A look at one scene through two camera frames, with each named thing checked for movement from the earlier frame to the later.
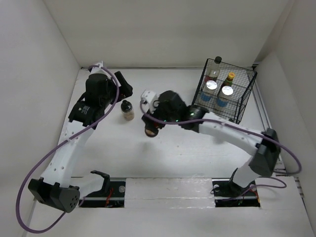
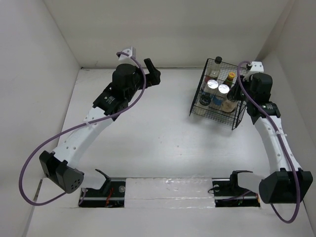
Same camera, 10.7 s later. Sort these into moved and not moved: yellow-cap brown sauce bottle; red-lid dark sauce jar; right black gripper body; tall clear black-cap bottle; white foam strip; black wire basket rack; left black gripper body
Moved: red-lid dark sauce jar; left black gripper body; right black gripper body
Not moved: yellow-cap brown sauce bottle; tall clear black-cap bottle; white foam strip; black wire basket rack
